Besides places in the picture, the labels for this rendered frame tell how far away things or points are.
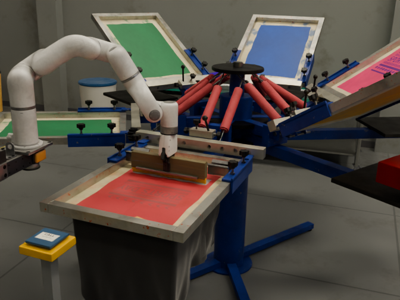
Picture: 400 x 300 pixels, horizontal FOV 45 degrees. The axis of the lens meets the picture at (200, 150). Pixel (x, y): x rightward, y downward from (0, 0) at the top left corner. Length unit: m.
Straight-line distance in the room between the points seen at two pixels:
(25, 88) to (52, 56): 0.16
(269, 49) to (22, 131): 2.33
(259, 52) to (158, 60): 0.80
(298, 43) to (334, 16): 2.04
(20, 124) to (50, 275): 0.62
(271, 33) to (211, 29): 2.22
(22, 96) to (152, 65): 1.70
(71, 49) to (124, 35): 1.83
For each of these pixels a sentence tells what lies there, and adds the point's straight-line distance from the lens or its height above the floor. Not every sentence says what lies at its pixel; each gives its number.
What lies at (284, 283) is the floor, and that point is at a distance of 3.24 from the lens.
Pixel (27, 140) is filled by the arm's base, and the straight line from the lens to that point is 2.04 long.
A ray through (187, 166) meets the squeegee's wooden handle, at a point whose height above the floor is 1.03.
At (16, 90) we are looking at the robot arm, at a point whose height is 1.37.
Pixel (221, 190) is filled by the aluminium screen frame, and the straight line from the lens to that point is 1.96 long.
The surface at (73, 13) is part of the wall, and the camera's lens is 7.00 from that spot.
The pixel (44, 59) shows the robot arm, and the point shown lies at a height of 1.49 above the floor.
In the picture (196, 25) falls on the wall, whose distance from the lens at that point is 6.24.
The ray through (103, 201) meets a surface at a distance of 1.95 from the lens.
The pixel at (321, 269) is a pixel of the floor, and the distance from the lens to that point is 3.43.
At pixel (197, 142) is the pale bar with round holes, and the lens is 2.41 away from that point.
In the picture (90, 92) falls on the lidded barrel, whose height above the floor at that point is 0.49.
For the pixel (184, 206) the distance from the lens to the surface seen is 1.89.
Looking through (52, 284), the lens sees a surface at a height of 0.80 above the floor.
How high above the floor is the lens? 1.76
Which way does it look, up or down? 18 degrees down
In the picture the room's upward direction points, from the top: 1 degrees clockwise
